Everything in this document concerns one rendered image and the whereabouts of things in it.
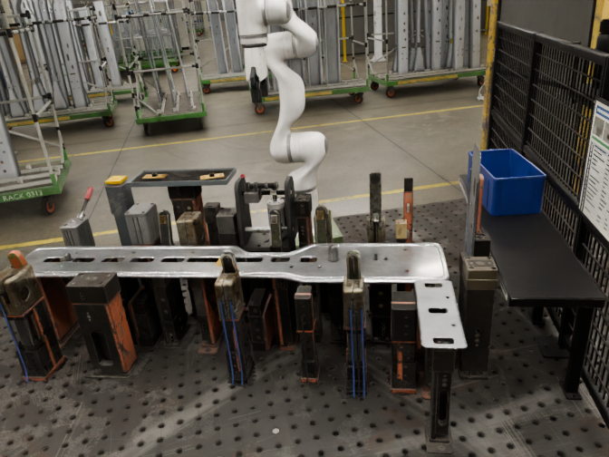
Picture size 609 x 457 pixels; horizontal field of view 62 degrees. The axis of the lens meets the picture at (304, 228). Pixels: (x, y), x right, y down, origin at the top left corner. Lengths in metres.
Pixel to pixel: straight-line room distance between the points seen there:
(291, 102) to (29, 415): 1.36
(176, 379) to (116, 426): 0.22
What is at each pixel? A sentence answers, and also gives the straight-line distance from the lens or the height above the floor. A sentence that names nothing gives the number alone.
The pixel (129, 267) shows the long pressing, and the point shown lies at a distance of 1.69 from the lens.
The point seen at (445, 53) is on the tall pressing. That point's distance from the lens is 9.95.
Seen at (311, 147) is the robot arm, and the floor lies 1.18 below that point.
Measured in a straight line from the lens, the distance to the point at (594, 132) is 1.48.
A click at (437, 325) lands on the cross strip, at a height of 1.00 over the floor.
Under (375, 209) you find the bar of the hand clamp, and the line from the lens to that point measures 1.63.
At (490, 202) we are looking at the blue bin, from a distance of 1.77.
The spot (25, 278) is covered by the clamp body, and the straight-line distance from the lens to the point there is 1.72.
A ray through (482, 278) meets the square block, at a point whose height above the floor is 1.03.
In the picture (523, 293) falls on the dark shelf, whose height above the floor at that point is 1.03.
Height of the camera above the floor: 1.74
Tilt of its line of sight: 25 degrees down
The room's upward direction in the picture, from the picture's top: 5 degrees counter-clockwise
